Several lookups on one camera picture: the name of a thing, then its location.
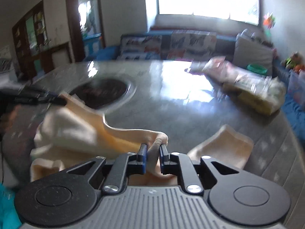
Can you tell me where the grey quilted star table cover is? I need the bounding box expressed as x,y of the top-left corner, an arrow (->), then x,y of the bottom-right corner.
2,59 -> 305,229

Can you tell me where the blue sofa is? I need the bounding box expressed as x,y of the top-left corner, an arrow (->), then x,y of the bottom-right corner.
83,30 -> 290,79

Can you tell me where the yellow folded garment in bag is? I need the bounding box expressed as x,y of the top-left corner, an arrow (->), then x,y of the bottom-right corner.
223,74 -> 286,116

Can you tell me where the left butterfly cushion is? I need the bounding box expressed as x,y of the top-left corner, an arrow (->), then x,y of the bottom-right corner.
117,35 -> 162,60

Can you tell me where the green bowl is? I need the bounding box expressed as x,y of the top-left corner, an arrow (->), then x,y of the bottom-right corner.
246,64 -> 268,76

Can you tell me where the clear plastic storage box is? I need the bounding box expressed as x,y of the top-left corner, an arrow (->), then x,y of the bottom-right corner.
288,70 -> 305,106

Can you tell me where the butterfly cushion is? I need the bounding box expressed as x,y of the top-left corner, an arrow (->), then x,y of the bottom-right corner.
117,35 -> 162,60
166,30 -> 217,61

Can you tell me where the dark wooden console table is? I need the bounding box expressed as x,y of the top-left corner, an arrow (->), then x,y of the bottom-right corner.
28,42 -> 73,77

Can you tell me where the blue bed sheet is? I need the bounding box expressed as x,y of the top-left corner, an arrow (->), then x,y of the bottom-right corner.
282,94 -> 304,136

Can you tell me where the grey pillow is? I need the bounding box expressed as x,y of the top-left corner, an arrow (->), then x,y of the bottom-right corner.
233,28 -> 273,76

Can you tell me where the right butterfly cushion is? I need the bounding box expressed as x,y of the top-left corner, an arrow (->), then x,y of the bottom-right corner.
166,30 -> 217,61

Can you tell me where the black round induction cooktop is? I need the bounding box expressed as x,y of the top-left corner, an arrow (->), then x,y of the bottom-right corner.
69,77 -> 131,110

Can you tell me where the dark wooden display cabinet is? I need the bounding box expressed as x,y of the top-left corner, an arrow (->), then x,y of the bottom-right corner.
12,1 -> 47,79

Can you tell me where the teddy bear toy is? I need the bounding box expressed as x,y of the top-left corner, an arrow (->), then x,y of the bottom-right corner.
281,52 -> 304,74

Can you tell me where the pink garment in bag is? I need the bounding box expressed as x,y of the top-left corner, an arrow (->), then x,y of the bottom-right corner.
187,56 -> 245,83

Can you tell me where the colourful pinwheel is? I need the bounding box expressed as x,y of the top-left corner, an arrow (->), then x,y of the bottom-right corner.
263,13 -> 275,30

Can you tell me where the blue white small cabinet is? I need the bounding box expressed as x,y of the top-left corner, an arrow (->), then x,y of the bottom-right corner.
83,33 -> 103,57

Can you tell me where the cream knit garment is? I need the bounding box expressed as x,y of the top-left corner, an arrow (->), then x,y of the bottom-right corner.
29,93 -> 254,187

